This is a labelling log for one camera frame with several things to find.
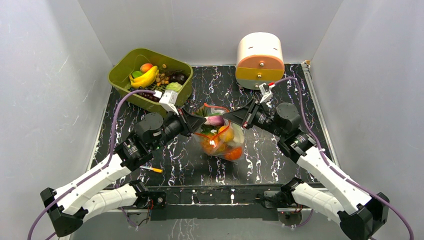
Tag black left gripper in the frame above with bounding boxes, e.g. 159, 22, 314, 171
151, 105, 206, 152

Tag green toy lettuce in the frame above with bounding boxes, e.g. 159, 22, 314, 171
228, 123, 245, 148

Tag yellow toy lemon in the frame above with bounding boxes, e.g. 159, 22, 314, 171
217, 125, 235, 143

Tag purple toy eggplant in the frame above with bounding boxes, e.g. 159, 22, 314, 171
204, 115, 226, 127

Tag clear zip bag orange zipper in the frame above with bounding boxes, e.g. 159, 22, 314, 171
194, 103, 245, 161

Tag orange toy pumpkin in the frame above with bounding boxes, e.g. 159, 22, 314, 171
223, 146, 243, 161

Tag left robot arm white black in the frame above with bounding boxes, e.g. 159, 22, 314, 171
40, 108, 206, 238

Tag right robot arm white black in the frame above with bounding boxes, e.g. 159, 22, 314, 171
223, 98, 389, 240

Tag light green toy cabbage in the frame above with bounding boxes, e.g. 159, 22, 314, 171
165, 82, 183, 93

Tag dark brown toy fruit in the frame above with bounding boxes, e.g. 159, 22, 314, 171
154, 64, 188, 86

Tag dark purple toy grapes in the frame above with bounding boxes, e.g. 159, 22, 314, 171
128, 87, 162, 103

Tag round white mini drawer cabinet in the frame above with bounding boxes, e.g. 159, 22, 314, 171
235, 32, 285, 90

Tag white pen yellow cap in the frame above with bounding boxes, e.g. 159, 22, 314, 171
140, 166, 163, 174

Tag yellow toy banana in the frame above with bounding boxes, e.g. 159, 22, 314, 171
129, 66, 159, 89

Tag green toy lime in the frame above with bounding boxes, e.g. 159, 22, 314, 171
131, 71, 143, 79

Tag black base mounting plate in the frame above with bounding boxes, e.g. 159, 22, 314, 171
125, 183, 303, 222

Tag olive green plastic bin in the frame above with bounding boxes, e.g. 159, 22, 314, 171
108, 48, 194, 107

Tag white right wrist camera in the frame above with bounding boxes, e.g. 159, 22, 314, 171
258, 82, 275, 104

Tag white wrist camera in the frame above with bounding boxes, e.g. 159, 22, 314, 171
153, 90, 179, 115
258, 82, 275, 104

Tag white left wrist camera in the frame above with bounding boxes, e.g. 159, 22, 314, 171
153, 90, 179, 115

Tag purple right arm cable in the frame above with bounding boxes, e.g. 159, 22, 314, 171
273, 77, 415, 240

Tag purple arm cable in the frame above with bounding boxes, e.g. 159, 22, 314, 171
273, 77, 415, 240
27, 89, 162, 240

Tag aluminium frame rail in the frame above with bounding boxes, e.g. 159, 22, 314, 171
277, 62, 374, 240

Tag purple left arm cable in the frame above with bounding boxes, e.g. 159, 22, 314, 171
27, 89, 162, 240

